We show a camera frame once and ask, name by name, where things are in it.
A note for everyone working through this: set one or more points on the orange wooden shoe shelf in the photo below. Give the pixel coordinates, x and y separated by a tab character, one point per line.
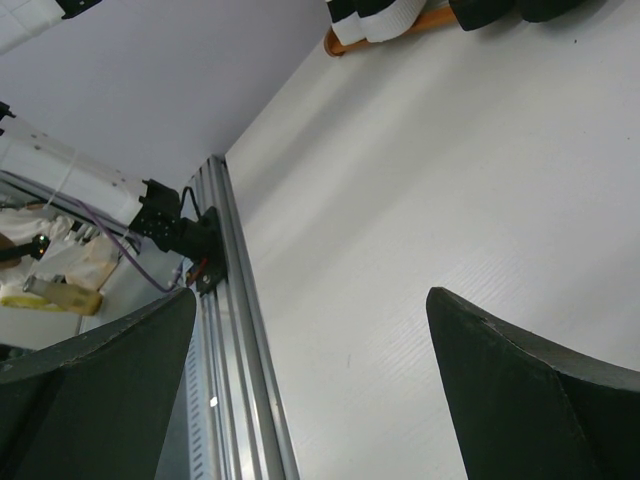
435	14

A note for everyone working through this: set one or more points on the aluminium rail frame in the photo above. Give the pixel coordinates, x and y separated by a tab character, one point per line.
249	435

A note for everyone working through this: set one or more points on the perforated grey cable tray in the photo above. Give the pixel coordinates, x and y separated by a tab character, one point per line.
200	465

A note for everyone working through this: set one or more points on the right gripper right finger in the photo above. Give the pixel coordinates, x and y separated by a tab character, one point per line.
524	407

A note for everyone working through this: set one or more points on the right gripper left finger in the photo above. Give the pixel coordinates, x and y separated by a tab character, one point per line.
98	405

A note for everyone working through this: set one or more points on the black white sneaker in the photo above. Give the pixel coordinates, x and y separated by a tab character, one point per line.
345	21
384	20

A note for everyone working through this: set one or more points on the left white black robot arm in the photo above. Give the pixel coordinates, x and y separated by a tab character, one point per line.
104	196

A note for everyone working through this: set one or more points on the gold loafer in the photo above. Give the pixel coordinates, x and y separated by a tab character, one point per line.
475	14
540	11

